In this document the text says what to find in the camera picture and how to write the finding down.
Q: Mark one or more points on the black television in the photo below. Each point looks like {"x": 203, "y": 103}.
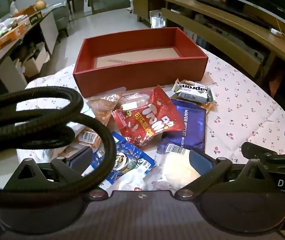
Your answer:
{"x": 257, "y": 7}

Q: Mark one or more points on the clear sausage packet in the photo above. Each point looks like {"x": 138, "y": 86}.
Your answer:
{"x": 132, "y": 101}

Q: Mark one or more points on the blue printed snack packet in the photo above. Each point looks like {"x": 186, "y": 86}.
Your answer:
{"x": 132, "y": 158}

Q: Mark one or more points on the dark green printed box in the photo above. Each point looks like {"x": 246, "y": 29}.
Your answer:
{"x": 35, "y": 18}

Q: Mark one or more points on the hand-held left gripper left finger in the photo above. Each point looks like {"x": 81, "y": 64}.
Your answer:
{"x": 78, "y": 158}

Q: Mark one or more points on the orange packet with barcode label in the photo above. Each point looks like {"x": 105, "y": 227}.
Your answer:
{"x": 87, "y": 137}

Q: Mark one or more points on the wooden television cabinet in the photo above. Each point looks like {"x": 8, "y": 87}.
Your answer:
{"x": 232, "y": 25}

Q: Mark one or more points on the white power adapter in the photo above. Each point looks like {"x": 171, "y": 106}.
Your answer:
{"x": 276, "y": 32}

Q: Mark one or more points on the silver foil bag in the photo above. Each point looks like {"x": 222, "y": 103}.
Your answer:
{"x": 157, "y": 20}

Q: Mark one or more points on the white appliance box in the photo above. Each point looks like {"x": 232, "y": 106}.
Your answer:
{"x": 193, "y": 37}

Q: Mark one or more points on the cherry print tablecloth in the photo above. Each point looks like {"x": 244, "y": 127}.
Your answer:
{"x": 242, "y": 105}

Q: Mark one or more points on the yellow pomelo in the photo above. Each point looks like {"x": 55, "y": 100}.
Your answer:
{"x": 40, "y": 5}

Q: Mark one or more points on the white sideboard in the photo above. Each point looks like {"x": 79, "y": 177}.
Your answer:
{"x": 46, "y": 28}

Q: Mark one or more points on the red gummy candy packet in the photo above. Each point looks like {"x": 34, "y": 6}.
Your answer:
{"x": 147, "y": 120}

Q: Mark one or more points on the open cardboard box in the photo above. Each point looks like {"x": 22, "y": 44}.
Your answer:
{"x": 36, "y": 61}

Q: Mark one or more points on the clear packet with pale bun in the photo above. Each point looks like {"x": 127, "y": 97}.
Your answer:
{"x": 175, "y": 167}

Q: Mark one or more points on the orange carton box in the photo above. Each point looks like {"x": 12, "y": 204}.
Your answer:
{"x": 11, "y": 36}

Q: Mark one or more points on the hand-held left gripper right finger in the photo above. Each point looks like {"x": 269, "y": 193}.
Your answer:
{"x": 198, "y": 161}

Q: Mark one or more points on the grey armchair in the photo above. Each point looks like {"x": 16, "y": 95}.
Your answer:
{"x": 62, "y": 20}

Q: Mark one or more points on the orange-brown translucent snack packet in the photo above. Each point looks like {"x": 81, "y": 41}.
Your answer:
{"x": 102, "y": 107}

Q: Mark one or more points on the blue wafer biscuit packet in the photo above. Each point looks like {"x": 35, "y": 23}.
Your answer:
{"x": 192, "y": 127}

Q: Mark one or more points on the red cardboard box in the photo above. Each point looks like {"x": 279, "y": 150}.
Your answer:
{"x": 137, "y": 77}

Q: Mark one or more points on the white and green wafer packet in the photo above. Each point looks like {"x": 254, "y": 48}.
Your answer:
{"x": 192, "y": 90}

